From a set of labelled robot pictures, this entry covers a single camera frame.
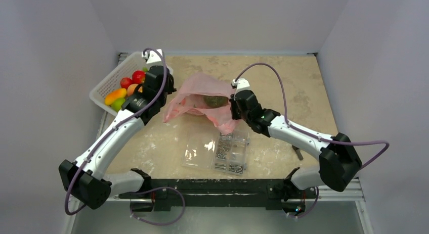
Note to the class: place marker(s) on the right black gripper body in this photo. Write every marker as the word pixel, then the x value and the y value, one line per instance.
pixel 234 107

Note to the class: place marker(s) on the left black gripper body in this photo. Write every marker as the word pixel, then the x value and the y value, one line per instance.
pixel 170 88

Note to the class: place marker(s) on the green netted melon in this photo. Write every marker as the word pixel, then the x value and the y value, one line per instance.
pixel 215 101

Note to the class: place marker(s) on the pink plastic bag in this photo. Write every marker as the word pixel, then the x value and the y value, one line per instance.
pixel 189 99

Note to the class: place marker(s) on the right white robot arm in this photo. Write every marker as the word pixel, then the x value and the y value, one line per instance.
pixel 338 160

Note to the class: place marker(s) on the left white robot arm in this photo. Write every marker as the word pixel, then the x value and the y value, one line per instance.
pixel 85 178

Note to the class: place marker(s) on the large red apple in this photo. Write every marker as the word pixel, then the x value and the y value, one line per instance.
pixel 138 77

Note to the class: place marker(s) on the peach fruit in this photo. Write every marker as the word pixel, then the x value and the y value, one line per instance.
pixel 134 88

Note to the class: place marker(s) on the small red apple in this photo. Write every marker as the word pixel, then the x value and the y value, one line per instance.
pixel 126 82

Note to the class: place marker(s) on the orange yellow mango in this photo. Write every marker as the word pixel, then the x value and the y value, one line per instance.
pixel 116 94

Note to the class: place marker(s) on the white plastic basket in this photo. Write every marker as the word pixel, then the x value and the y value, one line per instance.
pixel 110 80

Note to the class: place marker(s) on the green lime fruit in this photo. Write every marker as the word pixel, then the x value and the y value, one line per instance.
pixel 117 104

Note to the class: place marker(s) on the clear plastic screw box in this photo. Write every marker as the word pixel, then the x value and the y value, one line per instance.
pixel 209 149

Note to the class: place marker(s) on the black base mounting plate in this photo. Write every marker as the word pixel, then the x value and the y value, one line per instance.
pixel 271 194

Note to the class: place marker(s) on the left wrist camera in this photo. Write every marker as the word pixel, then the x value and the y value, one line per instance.
pixel 153 58

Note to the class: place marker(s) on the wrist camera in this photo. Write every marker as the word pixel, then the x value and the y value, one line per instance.
pixel 153 58
pixel 239 85

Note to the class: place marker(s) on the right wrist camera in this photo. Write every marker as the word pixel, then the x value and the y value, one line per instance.
pixel 239 85

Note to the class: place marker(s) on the black T-handle tool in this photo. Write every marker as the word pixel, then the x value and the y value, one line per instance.
pixel 298 152

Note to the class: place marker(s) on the aluminium frame rail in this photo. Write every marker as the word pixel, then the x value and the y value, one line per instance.
pixel 99 191

